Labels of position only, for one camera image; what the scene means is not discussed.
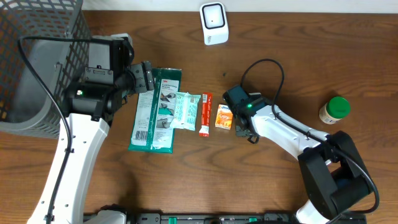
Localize white black barcode scanner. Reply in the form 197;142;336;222
199;2;229;45

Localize white green package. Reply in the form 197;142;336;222
128;68;182;154

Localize red stick packet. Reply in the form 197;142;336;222
199;92;213;137

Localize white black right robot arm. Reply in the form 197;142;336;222
228;94;379;223

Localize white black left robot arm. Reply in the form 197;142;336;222
28;61;154;223

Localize mint green wipes pack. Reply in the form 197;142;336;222
170;92;201;131

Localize orange tissue packet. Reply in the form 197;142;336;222
215;105;233;130

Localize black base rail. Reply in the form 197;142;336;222
83;211;368;224

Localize grey plastic mesh basket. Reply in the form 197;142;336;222
1;0;90;138

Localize green lidded white canister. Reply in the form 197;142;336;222
318;96;351;124

